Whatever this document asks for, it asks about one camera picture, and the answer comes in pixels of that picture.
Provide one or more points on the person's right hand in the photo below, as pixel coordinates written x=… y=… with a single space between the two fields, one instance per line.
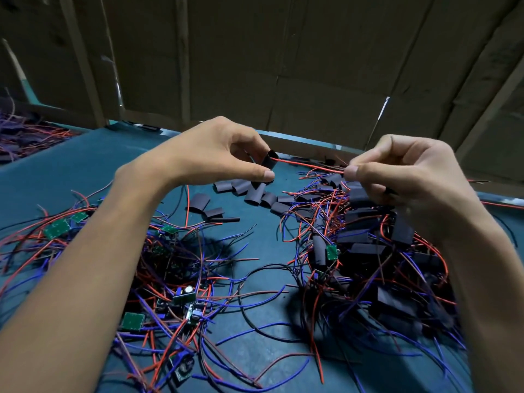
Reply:
x=425 y=184

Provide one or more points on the person's right thumb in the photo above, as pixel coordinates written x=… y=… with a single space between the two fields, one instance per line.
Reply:
x=368 y=173

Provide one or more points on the row of loose black sleeves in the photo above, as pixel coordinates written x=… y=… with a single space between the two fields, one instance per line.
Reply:
x=256 y=196

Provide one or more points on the person's left forearm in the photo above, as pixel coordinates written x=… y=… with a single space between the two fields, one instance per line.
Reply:
x=77 y=290

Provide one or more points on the brown cardboard panel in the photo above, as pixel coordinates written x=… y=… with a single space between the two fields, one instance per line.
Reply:
x=311 y=65

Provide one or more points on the pile of black sleeved modules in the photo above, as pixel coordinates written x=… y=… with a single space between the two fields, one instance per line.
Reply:
x=368 y=257

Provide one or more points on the person's left thumb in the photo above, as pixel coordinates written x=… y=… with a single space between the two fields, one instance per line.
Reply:
x=249 y=173

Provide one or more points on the person's left hand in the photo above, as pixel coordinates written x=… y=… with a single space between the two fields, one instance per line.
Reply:
x=192 y=159

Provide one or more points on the black heat shrink tube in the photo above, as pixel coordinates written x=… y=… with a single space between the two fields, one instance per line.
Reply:
x=269 y=160

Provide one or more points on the person's right forearm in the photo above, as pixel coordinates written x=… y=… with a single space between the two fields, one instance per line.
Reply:
x=487 y=290

